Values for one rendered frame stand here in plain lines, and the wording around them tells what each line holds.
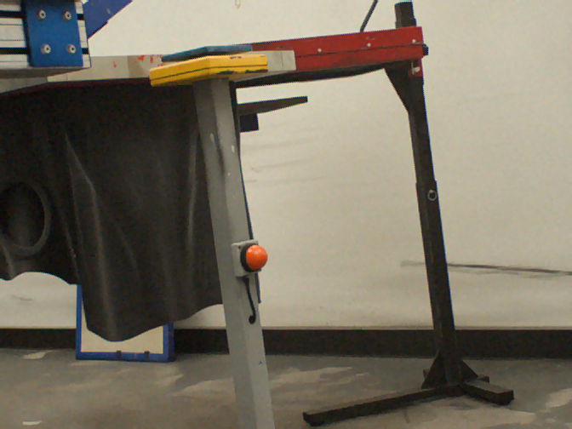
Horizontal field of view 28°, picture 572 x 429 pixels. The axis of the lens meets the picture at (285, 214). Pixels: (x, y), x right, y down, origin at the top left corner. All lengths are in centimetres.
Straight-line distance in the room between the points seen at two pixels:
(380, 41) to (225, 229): 157
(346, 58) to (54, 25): 177
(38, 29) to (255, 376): 63
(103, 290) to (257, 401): 34
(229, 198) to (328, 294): 272
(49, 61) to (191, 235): 69
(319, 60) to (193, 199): 114
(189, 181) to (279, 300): 255
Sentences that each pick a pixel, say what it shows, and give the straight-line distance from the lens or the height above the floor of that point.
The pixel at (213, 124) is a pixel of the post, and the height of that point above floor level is 86.
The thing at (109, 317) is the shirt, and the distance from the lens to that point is 194.
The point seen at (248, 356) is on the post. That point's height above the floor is 50.
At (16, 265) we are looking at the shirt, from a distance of 201.
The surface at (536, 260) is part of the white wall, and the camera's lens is 390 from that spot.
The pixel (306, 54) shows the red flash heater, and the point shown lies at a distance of 313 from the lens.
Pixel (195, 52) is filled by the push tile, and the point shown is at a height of 96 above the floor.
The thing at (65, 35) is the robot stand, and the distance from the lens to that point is 150.
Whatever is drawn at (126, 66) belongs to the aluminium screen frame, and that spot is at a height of 97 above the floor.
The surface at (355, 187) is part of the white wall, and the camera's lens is 427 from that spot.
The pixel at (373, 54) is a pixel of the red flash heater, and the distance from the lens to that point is 321.
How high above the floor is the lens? 80
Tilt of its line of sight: 3 degrees down
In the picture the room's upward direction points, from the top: 8 degrees counter-clockwise
